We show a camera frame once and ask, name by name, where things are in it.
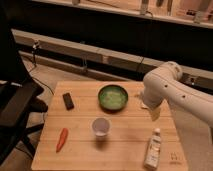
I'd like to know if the orange carrot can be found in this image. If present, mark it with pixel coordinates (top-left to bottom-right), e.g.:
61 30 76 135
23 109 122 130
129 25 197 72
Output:
56 128 68 153

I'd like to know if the white plastic bottle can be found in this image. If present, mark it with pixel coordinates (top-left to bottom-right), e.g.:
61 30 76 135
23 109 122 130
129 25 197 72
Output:
144 128 161 171

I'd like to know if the green bowl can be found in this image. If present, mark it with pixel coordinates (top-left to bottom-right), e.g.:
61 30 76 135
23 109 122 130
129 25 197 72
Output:
98 84 128 111

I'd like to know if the black rectangular block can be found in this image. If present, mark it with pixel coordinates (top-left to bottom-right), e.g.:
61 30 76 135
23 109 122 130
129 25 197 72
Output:
63 93 74 110

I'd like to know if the black floor cable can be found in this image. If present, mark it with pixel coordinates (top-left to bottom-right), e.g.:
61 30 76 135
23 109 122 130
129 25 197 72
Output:
20 54 55 96

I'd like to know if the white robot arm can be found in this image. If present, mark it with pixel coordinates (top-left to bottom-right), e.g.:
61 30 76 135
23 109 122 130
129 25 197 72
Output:
142 61 213 127

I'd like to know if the black office chair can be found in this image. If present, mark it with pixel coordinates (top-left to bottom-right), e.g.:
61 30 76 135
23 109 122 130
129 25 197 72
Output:
0 8 48 166

